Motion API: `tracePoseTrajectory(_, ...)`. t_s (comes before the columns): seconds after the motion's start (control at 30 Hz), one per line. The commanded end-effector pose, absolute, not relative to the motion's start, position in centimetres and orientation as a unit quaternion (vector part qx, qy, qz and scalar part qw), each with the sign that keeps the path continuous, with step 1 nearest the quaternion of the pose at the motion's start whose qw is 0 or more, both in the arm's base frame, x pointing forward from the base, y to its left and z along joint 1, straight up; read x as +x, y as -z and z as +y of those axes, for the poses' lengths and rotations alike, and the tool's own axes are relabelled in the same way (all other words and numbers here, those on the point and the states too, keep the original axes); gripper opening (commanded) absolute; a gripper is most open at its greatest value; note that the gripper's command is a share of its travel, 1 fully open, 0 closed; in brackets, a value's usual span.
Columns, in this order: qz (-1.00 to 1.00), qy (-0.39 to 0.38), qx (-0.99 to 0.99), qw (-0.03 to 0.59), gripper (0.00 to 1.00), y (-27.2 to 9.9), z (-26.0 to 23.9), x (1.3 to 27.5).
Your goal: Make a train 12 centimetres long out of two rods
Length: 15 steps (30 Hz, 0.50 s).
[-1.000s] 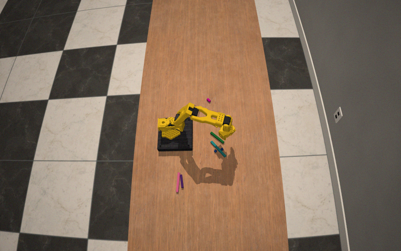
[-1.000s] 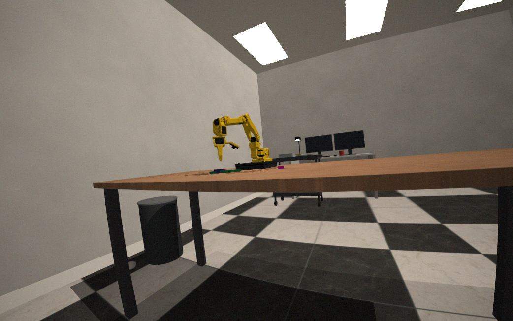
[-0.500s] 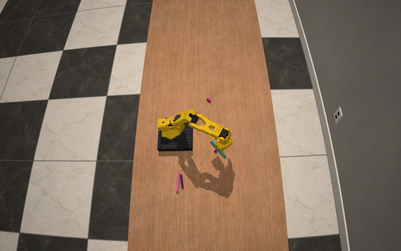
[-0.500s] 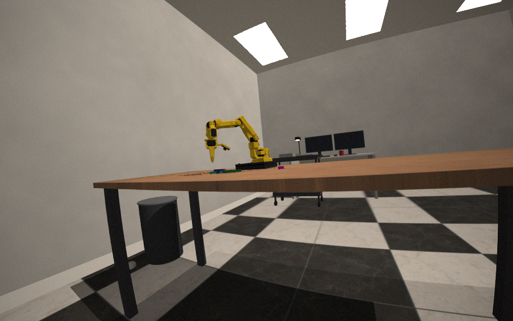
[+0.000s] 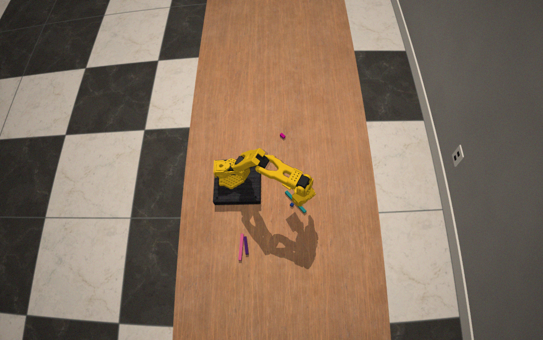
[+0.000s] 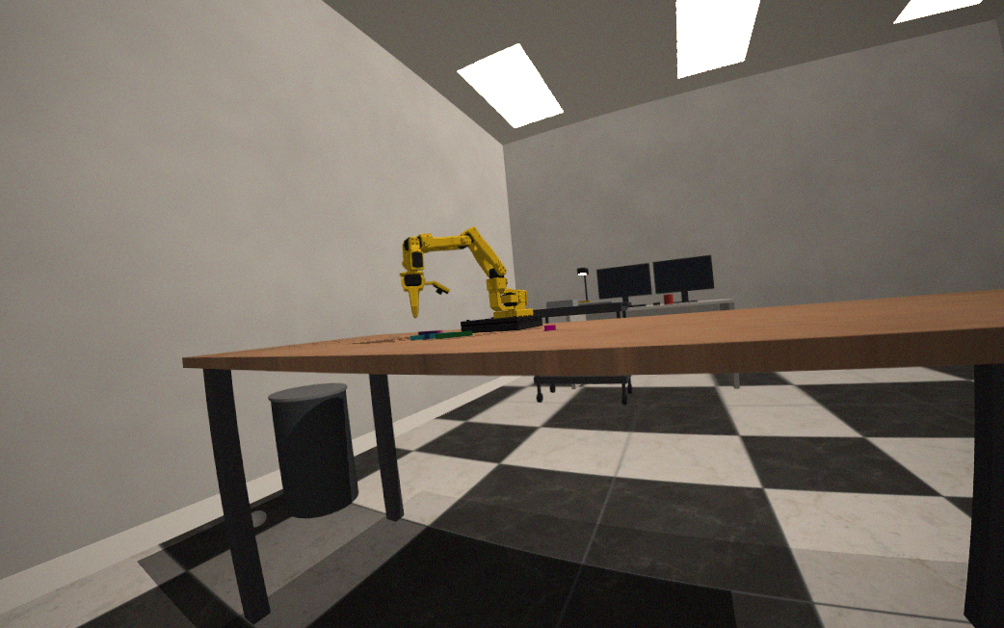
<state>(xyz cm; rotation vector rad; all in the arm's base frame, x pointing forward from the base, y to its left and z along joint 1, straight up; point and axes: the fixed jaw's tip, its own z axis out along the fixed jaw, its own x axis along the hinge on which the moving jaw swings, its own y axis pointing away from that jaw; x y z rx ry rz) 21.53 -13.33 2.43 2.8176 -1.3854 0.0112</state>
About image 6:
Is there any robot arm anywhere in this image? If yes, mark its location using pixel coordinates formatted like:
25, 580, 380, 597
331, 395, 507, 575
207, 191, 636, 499
402, 226, 533, 319

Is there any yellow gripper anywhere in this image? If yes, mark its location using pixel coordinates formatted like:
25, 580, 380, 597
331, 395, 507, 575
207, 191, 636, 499
400, 271, 450, 318

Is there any green rod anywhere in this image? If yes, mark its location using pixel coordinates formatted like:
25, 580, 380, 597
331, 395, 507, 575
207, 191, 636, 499
436, 330, 473, 339

